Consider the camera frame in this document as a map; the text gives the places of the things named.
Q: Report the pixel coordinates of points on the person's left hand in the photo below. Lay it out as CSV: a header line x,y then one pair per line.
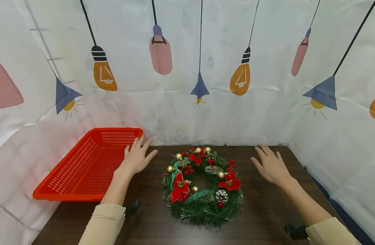
x,y
136,160

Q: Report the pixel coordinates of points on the person's right hand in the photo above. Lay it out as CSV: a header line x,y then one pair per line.
x,y
271,166

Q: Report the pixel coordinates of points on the person's right thumb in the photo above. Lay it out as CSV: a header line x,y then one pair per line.
x,y
256,164

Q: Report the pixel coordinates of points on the person's left thumb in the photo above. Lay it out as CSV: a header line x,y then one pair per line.
x,y
151,158

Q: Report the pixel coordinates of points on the person's left middle finger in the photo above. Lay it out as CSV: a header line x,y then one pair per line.
x,y
140,142

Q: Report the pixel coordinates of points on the person's left little finger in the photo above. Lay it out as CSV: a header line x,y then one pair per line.
x,y
126,150

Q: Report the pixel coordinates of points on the person's left index finger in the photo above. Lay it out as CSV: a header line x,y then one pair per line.
x,y
147,144

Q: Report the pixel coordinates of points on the person's right index finger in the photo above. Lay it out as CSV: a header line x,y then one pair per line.
x,y
259,153

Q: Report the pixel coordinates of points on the person's right ring finger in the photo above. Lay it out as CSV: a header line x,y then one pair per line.
x,y
270,151

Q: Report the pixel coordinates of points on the person's right middle finger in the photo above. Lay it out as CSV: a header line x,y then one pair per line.
x,y
263,150

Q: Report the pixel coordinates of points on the person's right little finger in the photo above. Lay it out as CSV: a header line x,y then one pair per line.
x,y
279,156

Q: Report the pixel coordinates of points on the person's left ring finger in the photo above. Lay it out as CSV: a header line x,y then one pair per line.
x,y
134,143

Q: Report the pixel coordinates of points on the person's right forearm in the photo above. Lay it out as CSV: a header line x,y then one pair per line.
x,y
312,211

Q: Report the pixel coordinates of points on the person's left forearm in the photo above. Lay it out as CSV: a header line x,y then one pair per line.
x,y
110,207

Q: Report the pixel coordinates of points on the red plastic basket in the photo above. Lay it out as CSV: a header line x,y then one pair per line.
x,y
89,163

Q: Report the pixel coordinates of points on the green Christmas wreath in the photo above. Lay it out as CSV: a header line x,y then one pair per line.
x,y
202,189

